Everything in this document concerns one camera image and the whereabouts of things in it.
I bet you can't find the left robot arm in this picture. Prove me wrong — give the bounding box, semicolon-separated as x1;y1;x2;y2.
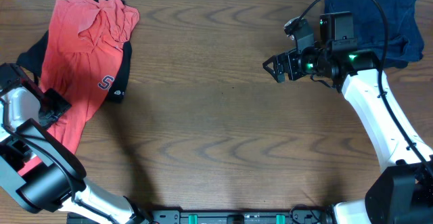
1;63;154;223

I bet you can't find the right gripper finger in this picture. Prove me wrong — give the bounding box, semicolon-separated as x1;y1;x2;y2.
263;55;277;67
263;63;285;83

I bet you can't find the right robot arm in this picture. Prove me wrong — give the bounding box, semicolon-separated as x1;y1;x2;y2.
263;12;432;223

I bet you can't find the folded dark blue garment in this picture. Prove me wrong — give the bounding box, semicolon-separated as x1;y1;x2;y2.
324;0;424;68

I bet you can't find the red t-shirt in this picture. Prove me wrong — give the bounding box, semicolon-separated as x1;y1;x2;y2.
16;0;141;177

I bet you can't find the black t-shirt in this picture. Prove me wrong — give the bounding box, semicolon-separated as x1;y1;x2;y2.
16;0;133;104

